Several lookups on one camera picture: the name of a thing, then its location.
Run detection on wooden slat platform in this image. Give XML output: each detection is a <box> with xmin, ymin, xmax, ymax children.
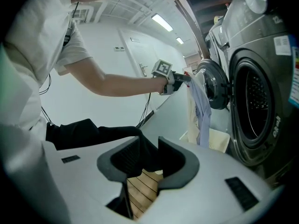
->
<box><xmin>126</xmin><ymin>168</ymin><xmax>164</xmax><ymax>220</ymax></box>

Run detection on dark front-load washing machine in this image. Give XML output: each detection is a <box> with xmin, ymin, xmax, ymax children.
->
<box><xmin>196</xmin><ymin>0</ymin><xmax>299</xmax><ymax>187</ymax></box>

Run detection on person's white t-shirt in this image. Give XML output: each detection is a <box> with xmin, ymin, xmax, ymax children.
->
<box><xmin>0</xmin><ymin>0</ymin><xmax>94</xmax><ymax>136</ymax></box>

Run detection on person's left forearm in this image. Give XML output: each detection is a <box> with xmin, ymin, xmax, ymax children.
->
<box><xmin>70</xmin><ymin>62</ymin><xmax>168</xmax><ymax>97</ymax></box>

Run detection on metal door handle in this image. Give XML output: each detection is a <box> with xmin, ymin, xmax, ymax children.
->
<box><xmin>139</xmin><ymin>62</ymin><xmax>149</xmax><ymax>77</ymax></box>

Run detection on ceiling air vent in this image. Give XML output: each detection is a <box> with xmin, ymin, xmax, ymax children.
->
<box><xmin>72</xmin><ymin>7</ymin><xmax>91</xmax><ymax>23</ymax></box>

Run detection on person's black trousers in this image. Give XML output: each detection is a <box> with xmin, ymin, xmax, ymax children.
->
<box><xmin>45</xmin><ymin>118</ymin><xmax>164</xmax><ymax>173</ymax></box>

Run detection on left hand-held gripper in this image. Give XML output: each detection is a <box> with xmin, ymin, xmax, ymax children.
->
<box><xmin>150</xmin><ymin>59</ymin><xmax>192</xmax><ymax>96</ymax></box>

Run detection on striped garment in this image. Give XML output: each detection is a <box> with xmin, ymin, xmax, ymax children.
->
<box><xmin>187</xmin><ymin>75</ymin><xmax>213</xmax><ymax>148</ymax></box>

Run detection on cream plastic basket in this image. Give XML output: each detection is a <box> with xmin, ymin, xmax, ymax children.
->
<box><xmin>179</xmin><ymin>127</ymin><xmax>231</xmax><ymax>154</ymax></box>

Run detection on thin black cable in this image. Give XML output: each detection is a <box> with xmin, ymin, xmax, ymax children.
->
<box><xmin>135</xmin><ymin>91</ymin><xmax>153</xmax><ymax>129</ymax></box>
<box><xmin>38</xmin><ymin>0</ymin><xmax>80</xmax><ymax>126</ymax></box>

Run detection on cream clothes garment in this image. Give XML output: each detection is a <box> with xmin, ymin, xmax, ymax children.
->
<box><xmin>186</xmin><ymin>94</ymin><xmax>200</xmax><ymax>145</ymax></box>

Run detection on white door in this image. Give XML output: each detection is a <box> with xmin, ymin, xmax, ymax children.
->
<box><xmin>118</xmin><ymin>28</ymin><xmax>160</xmax><ymax>112</ymax></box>

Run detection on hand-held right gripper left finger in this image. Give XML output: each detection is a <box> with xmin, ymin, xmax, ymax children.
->
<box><xmin>6</xmin><ymin>135</ymin><xmax>146</xmax><ymax>224</ymax></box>

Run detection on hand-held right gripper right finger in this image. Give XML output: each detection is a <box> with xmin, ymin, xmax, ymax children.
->
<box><xmin>140</xmin><ymin>136</ymin><xmax>285</xmax><ymax>224</ymax></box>

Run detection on grey appliance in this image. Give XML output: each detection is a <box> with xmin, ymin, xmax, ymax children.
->
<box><xmin>205</xmin><ymin>15</ymin><xmax>231</xmax><ymax>63</ymax></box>

